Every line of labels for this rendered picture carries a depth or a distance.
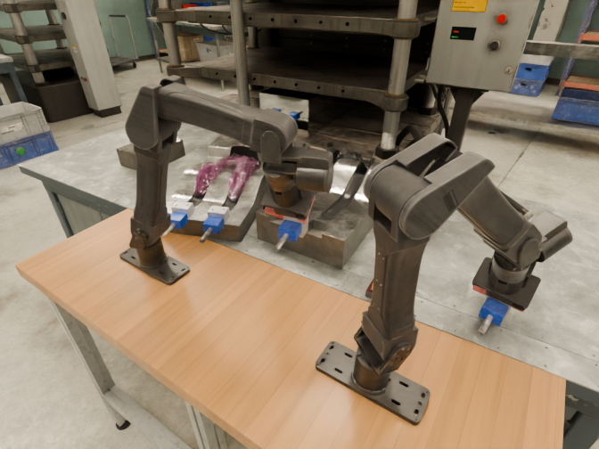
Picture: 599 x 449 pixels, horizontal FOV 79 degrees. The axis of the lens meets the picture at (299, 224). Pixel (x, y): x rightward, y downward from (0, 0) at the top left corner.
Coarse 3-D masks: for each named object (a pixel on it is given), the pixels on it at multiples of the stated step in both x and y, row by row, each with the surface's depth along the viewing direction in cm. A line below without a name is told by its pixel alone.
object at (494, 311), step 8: (488, 296) 78; (488, 304) 76; (496, 304) 76; (504, 304) 76; (480, 312) 76; (488, 312) 75; (496, 312) 74; (504, 312) 74; (488, 320) 74; (496, 320) 74; (504, 320) 78; (480, 328) 72
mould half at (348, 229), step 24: (336, 168) 112; (336, 192) 107; (360, 192) 105; (264, 216) 96; (312, 216) 95; (336, 216) 95; (360, 216) 96; (264, 240) 101; (312, 240) 92; (336, 240) 88; (360, 240) 99; (336, 264) 91
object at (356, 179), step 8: (336, 152) 118; (344, 152) 116; (352, 152) 115; (336, 160) 114; (360, 160) 110; (360, 168) 120; (368, 168) 109; (352, 176) 109; (360, 176) 109; (352, 184) 108; (360, 184) 107; (344, 192) 106; (352, 192) 106; (336, 200) 103; (344, 200) 105; (328, 208) 99; (336, 208) 100; (328, 216) 96
